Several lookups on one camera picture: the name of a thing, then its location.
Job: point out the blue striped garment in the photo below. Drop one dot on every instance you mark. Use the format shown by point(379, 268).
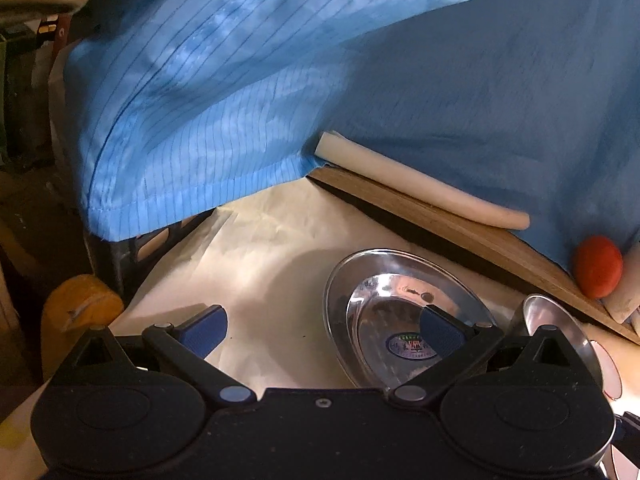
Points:
point(200, 85)

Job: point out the white bowl red rim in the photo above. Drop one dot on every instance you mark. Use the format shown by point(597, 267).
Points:
point(610, 375)

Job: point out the oval steel plate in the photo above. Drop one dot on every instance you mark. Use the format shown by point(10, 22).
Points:
point(370, 310)

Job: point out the orange fruit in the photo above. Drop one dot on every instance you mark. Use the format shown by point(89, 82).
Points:
point(597, 265)

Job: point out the wooden board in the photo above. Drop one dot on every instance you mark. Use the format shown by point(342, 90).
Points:
point(450, 227)

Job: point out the black plastic crate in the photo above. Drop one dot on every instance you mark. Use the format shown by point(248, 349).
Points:
point(120, 260)

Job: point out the steel bowl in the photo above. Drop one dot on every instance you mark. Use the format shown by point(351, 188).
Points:
point(550, 310)

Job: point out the white patterned cup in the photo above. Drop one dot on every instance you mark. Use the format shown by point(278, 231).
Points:
point(627, 295)

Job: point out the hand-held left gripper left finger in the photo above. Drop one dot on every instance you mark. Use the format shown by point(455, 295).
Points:
point(205, 331)

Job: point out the white rolling pin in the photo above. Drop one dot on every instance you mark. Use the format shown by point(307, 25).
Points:
point(410, 180)

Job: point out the plain blue cloth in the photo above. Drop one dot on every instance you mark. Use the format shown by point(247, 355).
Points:
point(500, 110)

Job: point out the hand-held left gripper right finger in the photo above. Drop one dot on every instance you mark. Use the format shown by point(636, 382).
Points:
point(440, 336)

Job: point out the yellow round object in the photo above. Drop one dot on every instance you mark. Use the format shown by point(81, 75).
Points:
point(75, 310)

